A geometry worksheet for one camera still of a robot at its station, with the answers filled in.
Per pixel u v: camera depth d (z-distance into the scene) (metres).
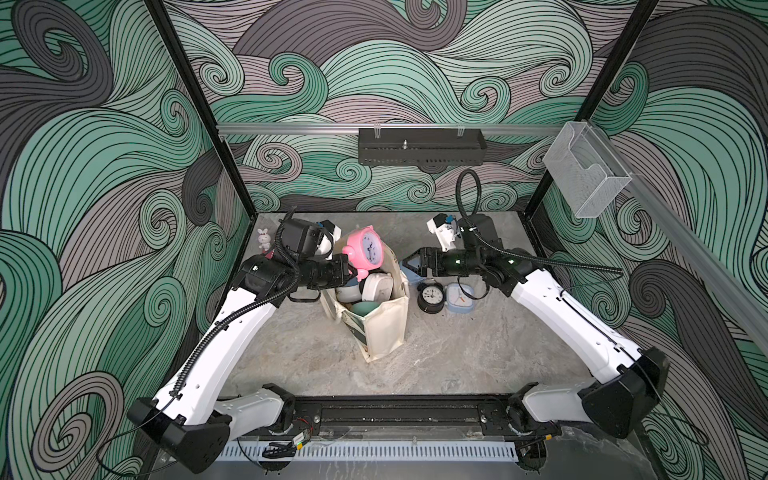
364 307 0.71
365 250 0.71
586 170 0.78
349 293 0.84
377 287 0.75
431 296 0.92
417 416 0.75
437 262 0.62
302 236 0.50
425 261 0.63
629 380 0.38
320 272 0.56
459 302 0.93
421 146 0.97
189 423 0.36
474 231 0.54
